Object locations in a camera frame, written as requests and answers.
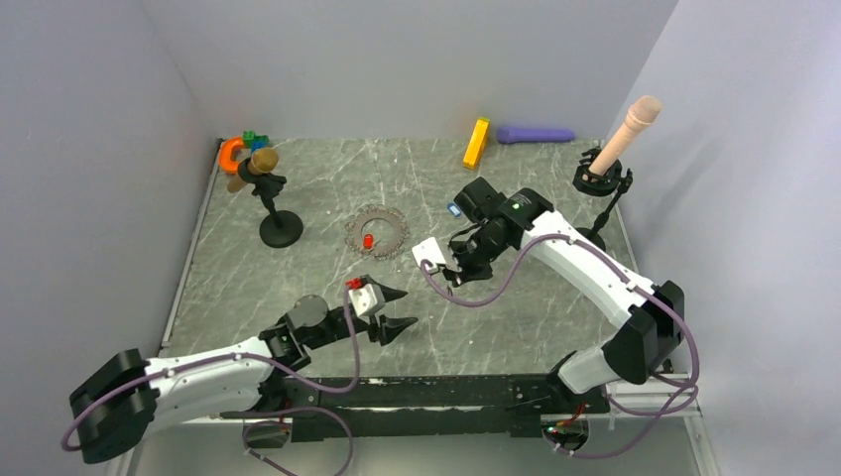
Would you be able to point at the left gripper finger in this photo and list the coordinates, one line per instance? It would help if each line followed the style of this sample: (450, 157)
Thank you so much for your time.
(385, 294)
(391, 328)

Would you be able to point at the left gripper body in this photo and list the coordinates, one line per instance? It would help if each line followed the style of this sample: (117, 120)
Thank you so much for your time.
(339, 328)

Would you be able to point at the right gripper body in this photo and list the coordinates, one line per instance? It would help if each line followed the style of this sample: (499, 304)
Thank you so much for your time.
(473, 257)

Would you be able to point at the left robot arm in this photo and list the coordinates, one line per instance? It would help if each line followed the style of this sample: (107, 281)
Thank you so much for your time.
(130, 397)

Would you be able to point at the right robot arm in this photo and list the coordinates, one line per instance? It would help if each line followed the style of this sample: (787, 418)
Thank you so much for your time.
(645, 315)

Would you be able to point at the blue key tag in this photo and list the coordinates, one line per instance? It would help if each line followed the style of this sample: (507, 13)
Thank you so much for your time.
(454, 210)

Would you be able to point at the yellow block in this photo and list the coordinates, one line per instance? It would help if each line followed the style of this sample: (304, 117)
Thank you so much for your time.
(476, 144)

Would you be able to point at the left black microphone stand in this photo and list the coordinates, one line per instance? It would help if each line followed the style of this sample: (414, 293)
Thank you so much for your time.
(280, 228)

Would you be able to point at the purple cylinder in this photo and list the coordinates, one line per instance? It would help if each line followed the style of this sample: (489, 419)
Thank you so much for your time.
(515, 135)

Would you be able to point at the brown microphone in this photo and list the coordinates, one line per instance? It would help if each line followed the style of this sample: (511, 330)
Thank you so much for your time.
(261, 163)

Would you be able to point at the orange horseshoe toy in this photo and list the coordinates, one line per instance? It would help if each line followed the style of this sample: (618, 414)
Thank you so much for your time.
(227, 155)

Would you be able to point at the blue toy brick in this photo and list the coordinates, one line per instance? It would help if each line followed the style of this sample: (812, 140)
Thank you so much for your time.
(256, 145)

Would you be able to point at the green toy brick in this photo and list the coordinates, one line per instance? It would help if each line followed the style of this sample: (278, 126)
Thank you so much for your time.
(249, 136)

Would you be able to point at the beige microphone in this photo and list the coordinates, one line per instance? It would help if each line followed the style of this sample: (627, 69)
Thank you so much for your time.
(640, 116)

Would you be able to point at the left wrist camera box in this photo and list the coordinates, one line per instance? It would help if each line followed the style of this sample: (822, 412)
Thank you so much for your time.
(366, 296)

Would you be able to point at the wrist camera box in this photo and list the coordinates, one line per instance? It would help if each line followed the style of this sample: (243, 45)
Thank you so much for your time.
(431, 256)
(366, 296)

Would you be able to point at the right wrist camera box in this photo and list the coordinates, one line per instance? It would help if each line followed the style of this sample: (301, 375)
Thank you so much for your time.
(431, 256)

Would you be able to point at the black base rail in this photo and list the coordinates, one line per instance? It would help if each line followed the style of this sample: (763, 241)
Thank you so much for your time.
(517, 404)

